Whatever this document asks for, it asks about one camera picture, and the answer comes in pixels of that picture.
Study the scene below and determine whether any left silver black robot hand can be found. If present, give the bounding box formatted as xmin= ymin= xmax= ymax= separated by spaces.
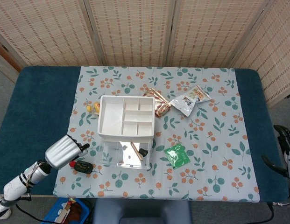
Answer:
xmin=44 ymin=134 xmax=91 ymax=169

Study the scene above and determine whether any clear drawer holding small items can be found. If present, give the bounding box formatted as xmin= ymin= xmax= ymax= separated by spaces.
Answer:
xmin=94 ymin=137 xmax=153 ymax=170

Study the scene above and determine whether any white drawer organizer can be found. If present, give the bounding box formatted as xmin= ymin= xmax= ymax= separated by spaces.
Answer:
xmin=97 ymin=95 xmax=156 ymax=143

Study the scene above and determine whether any black red small tool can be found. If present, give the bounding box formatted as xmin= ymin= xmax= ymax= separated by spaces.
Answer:
xmin=69 ymin=160 xmax=94 ymax=175

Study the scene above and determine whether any teal blue table cover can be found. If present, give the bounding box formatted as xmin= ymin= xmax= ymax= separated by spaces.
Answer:
xmin=0 ymin=66 xmax=290 ymax=203

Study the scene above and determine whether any dark red brown cloth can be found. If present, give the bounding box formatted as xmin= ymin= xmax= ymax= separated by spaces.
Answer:
xmin=67 ymin=202 xmax=86 ymax=221

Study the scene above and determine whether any blue plastic basket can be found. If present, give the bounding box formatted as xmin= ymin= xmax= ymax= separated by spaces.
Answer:
xmin=40 ymin=197 xmax=90 ymax=224

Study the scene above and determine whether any brown cardboard strip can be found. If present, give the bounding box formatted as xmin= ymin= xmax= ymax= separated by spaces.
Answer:
xmin=53 ymin=205 xmax=72 ymax=224

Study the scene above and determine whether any wooden stick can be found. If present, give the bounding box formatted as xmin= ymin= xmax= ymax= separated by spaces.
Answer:
xmin=130 ymin=141 xmax=144 ymax=161

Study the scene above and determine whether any floral leaf berry tablecloth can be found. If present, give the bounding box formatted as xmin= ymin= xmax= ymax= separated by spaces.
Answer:
xmin=52 ymin=66 xmax=261 ymax=202

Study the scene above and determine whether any blue grey chair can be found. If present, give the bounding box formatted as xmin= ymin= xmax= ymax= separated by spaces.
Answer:
xmin=92 ymin=200 xmax=192 ymax=224

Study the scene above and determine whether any red gold snack packet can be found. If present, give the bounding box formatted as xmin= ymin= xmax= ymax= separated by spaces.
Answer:
xmin=142 ymin=88 xmax=171 ymax=118

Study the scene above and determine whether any brown wooden board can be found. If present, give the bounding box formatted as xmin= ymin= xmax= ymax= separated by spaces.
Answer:
xmin=0 ymin=37 xmax=23 ymax=73

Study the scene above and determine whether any green tea sachet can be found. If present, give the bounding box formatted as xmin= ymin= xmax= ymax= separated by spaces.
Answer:
xmin=163 ymin=143 xmax=191 ymax=169

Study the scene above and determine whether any white silver snack bag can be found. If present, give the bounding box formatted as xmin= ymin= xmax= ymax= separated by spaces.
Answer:
xmin=170 ymin=84 xmax=212 ymax=117

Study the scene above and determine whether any bamboo folding screen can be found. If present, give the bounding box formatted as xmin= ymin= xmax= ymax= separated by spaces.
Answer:
xmin=0 ymin=0 xmax=290 ymax=108

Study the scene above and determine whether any black power cable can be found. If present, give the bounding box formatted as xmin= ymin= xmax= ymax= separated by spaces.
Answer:
xmin=238 ymin=202 xmax=275 ymax=224

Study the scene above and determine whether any thin black cable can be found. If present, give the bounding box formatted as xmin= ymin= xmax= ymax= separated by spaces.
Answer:
xmin=15 ymin=204 xmax=57 ymax=224

